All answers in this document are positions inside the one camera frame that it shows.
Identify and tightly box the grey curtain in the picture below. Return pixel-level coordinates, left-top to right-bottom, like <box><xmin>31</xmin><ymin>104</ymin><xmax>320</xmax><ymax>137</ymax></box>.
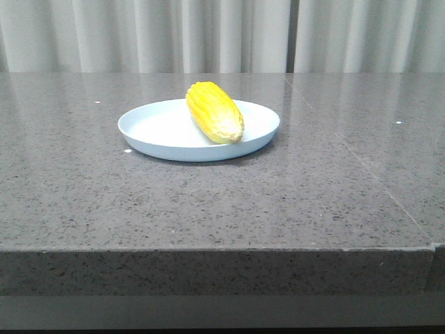
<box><xmin>1</xmin><ymin>1</ymin><xmax>298</xmax><ymax>73</ymax></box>
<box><xmin>294</xmin><ymin>1</ymin><xmax>444</xmax><ymax>73</ymax></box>

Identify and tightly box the grey left curtain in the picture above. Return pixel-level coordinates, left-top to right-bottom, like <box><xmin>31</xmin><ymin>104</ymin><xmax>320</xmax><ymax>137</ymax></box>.
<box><xmin>1</xmin><ymin>1</ymin><xmax>298</xmax><ymax>73</ymax></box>

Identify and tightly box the yellow corn cob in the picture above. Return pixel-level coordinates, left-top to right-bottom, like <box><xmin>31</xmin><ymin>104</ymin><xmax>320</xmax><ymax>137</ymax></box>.
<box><xmin>186</xmin><ymin>81</ymin><xmax>245</xmax><ymax>144</ymax></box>

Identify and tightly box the light blue round plate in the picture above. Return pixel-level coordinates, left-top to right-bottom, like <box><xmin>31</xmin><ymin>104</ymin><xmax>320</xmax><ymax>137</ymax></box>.
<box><xmin>118</xmin><ymin>99</ymin><xmax>280</xmax><ymax>162</ymax></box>

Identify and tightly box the grey right curtain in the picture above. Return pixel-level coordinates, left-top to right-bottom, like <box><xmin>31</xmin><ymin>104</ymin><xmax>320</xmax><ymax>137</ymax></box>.
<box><xmin>294</xmin><ymin>1</ymin><xmax>444</xmax><ymax>73</ymax></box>

